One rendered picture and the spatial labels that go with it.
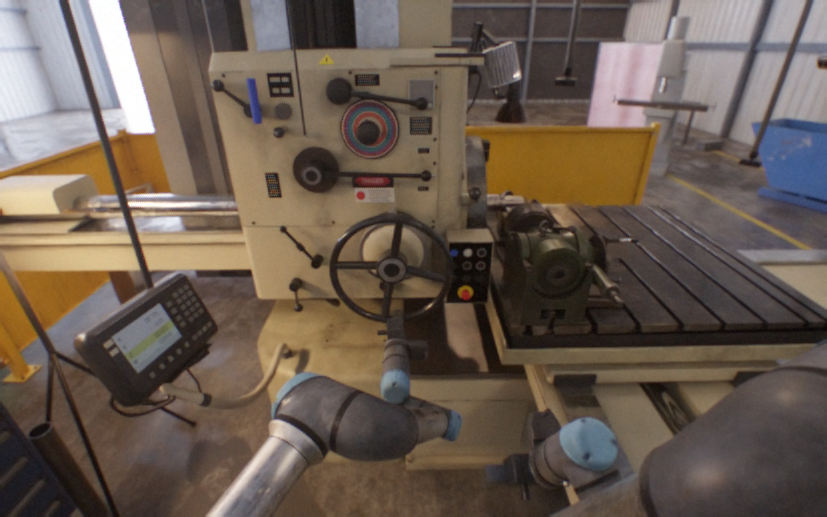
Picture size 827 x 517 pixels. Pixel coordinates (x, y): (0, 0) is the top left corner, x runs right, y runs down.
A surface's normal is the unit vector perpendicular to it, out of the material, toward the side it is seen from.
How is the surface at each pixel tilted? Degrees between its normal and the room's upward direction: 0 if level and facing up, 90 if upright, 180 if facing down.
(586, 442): 25
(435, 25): 90
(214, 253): 90
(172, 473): 0
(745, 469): 55
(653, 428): 0
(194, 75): 90
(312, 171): 90
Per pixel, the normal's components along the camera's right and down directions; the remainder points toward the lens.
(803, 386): -0.33, -0.92
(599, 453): 0.15, -0.62
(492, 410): 0.00, 0.47
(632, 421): 0.00, -0.88
